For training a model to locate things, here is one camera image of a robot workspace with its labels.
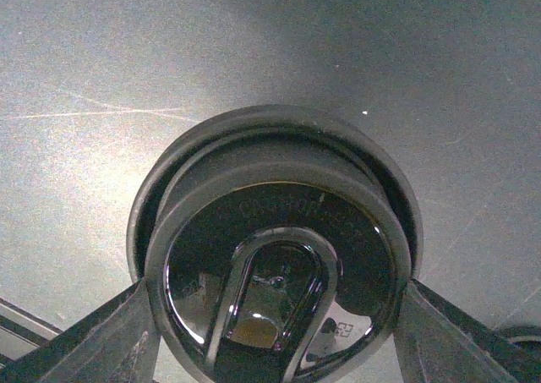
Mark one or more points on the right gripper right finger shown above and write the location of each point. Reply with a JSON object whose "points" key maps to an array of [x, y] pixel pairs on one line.
{"points": [[437, 342]]}

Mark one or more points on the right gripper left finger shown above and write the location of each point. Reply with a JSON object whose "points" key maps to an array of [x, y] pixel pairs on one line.
{"points": [[117, 342]]}

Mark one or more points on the black coffee lid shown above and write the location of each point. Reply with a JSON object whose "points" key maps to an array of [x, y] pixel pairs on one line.
{"points": [[275, 243]]}

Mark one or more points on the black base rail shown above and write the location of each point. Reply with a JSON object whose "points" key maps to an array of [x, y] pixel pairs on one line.
{"points": [[22, 332]]}

